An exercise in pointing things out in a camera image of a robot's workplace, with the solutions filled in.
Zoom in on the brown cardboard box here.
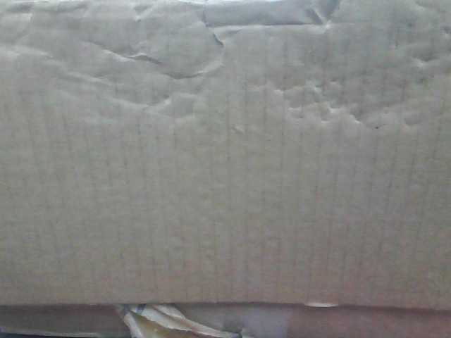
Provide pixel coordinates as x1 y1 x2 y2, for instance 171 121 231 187
1 1 450 309

